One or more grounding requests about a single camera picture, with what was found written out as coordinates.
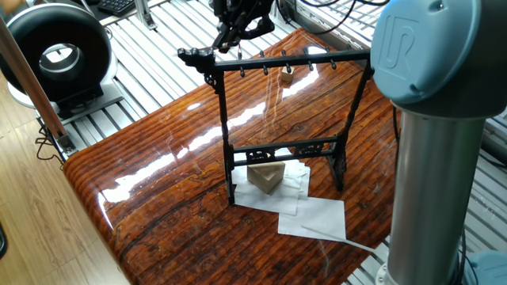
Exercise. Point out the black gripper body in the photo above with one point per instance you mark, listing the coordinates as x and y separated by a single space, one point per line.
244 9

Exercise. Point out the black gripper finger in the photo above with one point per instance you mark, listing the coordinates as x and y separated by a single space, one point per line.
249 28
225 35

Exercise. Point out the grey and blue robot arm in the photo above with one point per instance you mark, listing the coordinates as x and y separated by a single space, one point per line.
436 95

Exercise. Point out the black metal pen rack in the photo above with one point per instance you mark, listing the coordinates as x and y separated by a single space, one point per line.
281 149

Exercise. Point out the small wooden cube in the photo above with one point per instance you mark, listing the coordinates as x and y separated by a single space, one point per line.
287 77

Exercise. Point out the black keyboard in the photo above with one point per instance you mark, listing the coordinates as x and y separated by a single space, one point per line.
119 6

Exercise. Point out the large wooden block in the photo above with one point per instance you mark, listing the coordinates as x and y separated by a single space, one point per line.
266 176

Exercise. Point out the white paper sheet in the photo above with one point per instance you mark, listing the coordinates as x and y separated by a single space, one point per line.
299 178
317 220
242 190

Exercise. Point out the brown wooden pole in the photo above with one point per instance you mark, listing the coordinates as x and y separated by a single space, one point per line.
32 79

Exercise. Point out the black round duct fan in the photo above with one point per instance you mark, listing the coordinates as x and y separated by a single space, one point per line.
24 39

